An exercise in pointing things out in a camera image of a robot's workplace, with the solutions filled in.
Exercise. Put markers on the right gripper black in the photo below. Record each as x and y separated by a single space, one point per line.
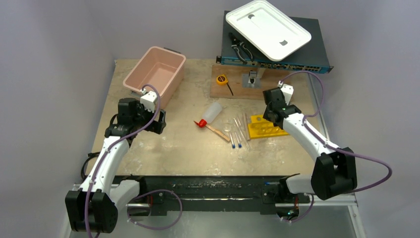
270 109

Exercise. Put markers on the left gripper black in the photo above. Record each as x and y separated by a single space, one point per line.
156 126

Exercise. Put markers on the yellow test tube rack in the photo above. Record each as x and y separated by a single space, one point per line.
261 128

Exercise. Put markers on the clear glass test tube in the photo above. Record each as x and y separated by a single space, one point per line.
241 135

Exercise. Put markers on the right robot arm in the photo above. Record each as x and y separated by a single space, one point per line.
334 172

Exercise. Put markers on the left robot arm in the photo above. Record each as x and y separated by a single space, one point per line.
98 177

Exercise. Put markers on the wooden board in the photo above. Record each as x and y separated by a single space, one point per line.
236 75

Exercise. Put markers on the yellow tape measure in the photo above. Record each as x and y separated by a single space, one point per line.
222 80

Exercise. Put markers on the pink plastic bin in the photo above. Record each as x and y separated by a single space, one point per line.
160 67

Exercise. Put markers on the blue capped test tube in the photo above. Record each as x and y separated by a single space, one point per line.
232 141
238 140

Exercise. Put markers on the flat wooden stick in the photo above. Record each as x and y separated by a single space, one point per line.
218 132

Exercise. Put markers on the white squeeze bottle red cap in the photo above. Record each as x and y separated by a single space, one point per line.
209 114

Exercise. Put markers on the white rectangular tray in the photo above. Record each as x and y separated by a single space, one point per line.
270 30

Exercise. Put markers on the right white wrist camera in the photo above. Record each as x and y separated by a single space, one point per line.
287 91

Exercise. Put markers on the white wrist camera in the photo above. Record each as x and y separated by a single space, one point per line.
149 100
287 91

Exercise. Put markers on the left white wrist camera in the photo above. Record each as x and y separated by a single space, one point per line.
149 100

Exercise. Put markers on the small camera on metal bracket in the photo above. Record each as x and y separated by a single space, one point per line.
251 80

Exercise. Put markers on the dark blue network switch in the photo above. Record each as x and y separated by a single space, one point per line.
311 57

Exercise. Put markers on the black handled pliers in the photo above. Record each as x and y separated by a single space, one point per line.
239 47

